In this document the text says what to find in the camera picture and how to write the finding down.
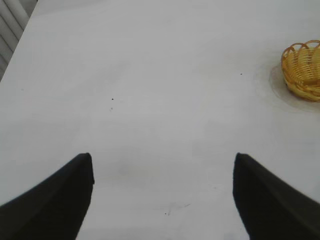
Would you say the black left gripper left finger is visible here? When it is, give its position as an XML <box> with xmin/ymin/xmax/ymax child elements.
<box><xmin>0</xmin><ymin>152</ymin><xmax>95</xmax><ymax>240</ymax></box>

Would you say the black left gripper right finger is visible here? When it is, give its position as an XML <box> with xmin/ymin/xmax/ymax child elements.
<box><xmin>232</xmin><ymin>152</ymin><xmax>320</xmax><ymax>240</ymax></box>

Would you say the yellow woven plastic basket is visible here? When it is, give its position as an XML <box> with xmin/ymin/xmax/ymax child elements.
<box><xmin>280</xmin><ymin>39</ymin><xmax>320</xmax><ymax>103</ymax></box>

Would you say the white slatted panel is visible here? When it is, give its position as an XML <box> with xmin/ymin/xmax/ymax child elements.
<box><xmin>0</xmin><ymin>0</ymin><xmax>38</xmax><ymax>82</ymax></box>

